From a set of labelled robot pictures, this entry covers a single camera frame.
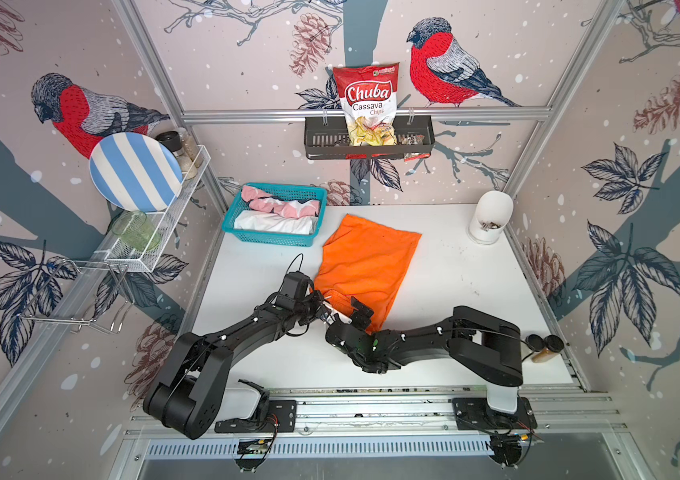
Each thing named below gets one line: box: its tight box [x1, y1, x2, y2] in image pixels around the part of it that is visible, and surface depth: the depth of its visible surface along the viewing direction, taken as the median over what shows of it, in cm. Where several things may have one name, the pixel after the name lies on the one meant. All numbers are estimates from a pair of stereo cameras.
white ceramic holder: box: [469, 190, 514, 244], surface depth 105 cm
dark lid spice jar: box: [155, 130, 198, 180], surface depth 83 cm
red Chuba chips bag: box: [332, 62, 400, 147], surface depth 83 cm
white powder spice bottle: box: [525, 334, 545, 352], surface depth 78 cm
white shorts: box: [234, 211, 318, 235], surface depth 110 cm
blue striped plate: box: [89, 132, 183, 213], surface depth 74 cm
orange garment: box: [313, 214, 422, 333], surface depth 106 cm
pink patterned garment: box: [241, 185, 321, 219], surface depth 116 cm
